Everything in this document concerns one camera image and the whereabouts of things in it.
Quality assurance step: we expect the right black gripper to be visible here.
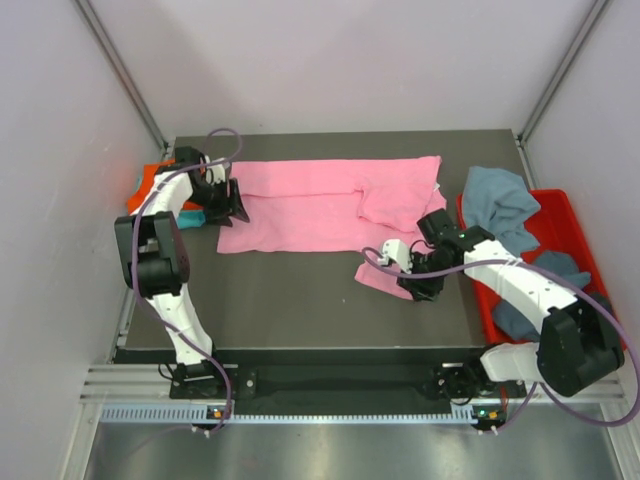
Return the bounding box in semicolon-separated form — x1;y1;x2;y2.
397;250;456;301

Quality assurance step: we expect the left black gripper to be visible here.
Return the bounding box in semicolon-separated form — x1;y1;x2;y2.
188;178;249;227

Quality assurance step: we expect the pink t shirt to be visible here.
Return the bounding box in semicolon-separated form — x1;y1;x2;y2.
215;155;448;302

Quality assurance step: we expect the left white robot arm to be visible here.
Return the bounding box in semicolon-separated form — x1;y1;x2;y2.
114;147;250;397

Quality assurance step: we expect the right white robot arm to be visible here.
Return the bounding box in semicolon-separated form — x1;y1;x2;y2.
383;209;624;397

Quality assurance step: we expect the folded teal t shirt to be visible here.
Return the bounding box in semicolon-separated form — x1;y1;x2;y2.
176;210;206;230

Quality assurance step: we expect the grey-blue t shirt upper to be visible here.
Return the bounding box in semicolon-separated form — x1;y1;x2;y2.
462;166;541;256

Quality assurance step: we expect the folded orange t shirt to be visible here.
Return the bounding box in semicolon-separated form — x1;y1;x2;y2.
127;159;203;217

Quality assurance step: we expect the red plastic bin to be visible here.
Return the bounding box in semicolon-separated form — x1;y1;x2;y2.
465;189;608;344

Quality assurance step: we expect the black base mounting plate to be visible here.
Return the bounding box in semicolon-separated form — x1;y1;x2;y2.
114;347;525;414

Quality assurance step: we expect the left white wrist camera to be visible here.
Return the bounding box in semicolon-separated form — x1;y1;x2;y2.
204;163;227;185

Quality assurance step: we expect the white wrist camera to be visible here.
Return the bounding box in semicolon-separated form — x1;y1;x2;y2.
377;239;412;273
204;163;227;185

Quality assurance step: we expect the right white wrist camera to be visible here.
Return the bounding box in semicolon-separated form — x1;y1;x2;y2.
377;239;412;273

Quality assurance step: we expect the front aluminium frame rail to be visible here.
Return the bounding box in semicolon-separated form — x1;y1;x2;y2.
80;364;626;404

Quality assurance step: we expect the left aluminium frame post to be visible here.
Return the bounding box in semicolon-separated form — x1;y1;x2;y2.
71;0;169;151

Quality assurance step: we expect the aluminium frame post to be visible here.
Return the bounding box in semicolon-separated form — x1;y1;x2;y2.
516;0;613;149
71;0;169;151

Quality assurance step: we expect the grey slotted cable duct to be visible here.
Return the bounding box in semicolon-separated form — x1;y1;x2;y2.
100;403;500;426

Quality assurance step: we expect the right aluminium frame post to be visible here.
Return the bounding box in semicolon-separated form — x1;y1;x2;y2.
516;0;613;149

